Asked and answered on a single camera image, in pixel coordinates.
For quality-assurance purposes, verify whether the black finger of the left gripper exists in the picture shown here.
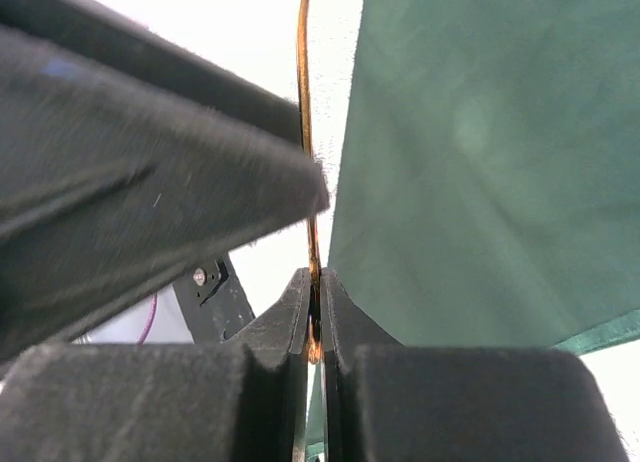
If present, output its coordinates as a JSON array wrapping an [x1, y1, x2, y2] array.
[[1, 29, 329, 361], [1, 0, 301, 145]]

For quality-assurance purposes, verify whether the dark green cloth napkin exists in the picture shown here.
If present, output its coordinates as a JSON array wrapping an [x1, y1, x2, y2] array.
[[304, 0, 640, 461]]

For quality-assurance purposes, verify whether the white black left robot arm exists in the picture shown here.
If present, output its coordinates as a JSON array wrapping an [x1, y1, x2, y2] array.
[[1, 0, 329, 365]]

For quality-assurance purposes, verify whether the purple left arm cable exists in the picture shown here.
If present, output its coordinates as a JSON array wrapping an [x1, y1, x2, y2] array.
[[137, 291, 159, 344]]

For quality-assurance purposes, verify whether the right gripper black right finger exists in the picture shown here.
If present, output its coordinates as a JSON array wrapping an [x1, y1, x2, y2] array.
[[321, 269, 627, 462]]

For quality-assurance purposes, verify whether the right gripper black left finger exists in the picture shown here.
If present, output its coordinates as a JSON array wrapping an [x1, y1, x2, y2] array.
[[1, 269, 310, 461]]

